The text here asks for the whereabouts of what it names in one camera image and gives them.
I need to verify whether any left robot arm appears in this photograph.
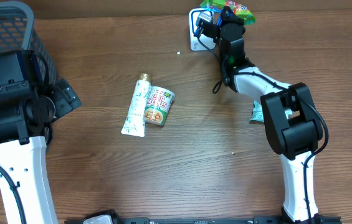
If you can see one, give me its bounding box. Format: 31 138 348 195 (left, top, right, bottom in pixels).
0 50 82 223

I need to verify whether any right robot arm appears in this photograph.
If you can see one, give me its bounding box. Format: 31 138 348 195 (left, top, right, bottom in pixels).
192 6 329 223

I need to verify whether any white tube with gold cap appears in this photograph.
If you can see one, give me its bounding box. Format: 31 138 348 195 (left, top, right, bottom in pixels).
121 73 151 137

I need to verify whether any teal snack packet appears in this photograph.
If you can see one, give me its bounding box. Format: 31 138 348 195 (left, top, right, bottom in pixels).
250 101 264 123

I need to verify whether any white barcode scanner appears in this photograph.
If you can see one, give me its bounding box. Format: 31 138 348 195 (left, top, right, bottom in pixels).
189 8 216 52

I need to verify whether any grey plastic shopping basket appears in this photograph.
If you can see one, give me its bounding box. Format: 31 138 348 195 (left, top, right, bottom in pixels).
0 1 58 85

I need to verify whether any green chip bag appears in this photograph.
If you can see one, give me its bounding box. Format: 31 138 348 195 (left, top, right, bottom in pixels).
199 0 255 25

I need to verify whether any cup noodles container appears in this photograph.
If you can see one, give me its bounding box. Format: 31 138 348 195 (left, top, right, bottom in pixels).
144 86 175 126

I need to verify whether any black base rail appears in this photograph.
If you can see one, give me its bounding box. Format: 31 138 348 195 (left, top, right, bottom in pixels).
64 209 342 224

